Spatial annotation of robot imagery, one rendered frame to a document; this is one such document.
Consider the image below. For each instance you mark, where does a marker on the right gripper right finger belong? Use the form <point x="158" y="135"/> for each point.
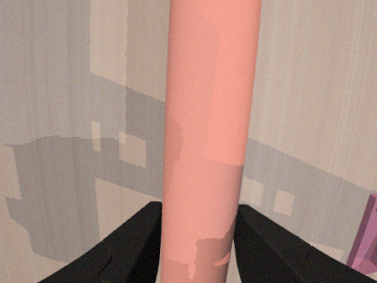
<point x="268" y="253"/>

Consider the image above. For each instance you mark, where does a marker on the long salmon-pink rail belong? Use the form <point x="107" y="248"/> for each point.
<point x="211" y="62"/>

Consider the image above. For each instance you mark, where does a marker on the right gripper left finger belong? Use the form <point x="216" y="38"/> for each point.
<point x="130" y="254"/>

